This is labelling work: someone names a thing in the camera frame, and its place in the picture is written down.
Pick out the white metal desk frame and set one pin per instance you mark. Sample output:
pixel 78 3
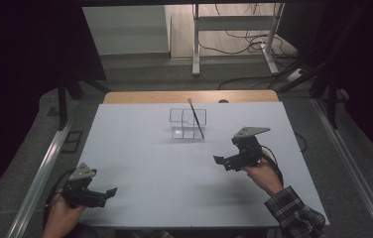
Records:
pixel 237 23

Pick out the person's left hand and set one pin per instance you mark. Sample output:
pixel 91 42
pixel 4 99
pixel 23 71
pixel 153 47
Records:
pixel 60 216

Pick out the clear acrylic organizer box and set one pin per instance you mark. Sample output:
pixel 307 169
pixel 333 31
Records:
pixel 183 127

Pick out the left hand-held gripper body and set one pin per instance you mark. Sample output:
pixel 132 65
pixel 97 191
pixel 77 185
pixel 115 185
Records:
pixel 80 191

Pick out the paintbrush with cream bristles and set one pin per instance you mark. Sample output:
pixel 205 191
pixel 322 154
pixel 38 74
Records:
pixel 195 119

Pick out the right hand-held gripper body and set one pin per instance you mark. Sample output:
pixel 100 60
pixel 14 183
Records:
pixel 249 150

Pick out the white power strip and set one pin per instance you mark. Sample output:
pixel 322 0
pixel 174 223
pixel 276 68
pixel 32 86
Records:
pixel 295 75

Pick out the aluminium rail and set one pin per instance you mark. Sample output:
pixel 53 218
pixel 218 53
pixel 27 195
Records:
pixel 39 181
pixel 356 172

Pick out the person's right hand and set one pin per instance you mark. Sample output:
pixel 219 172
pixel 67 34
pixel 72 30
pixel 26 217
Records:
pixel 264 175

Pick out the black metal stand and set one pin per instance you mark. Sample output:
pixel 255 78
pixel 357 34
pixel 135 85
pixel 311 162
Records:
pixel 331 99
pixel 62 102

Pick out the white cabinet panel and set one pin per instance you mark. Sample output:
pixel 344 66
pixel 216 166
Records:
pixel 126 29

